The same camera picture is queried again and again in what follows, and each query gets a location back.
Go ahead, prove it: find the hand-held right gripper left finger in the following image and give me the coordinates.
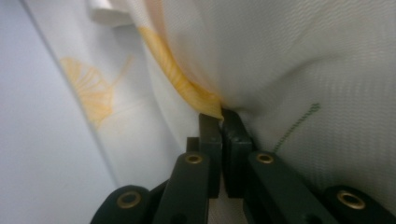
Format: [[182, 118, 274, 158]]
[[186, 113, 224, 199]]

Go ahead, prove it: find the leaf print mesh laundry bag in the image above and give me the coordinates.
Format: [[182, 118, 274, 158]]
[[21, 0, 396, 224]]

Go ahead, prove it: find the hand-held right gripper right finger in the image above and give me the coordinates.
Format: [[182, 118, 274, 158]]
[[222, 109, 254, 199]]

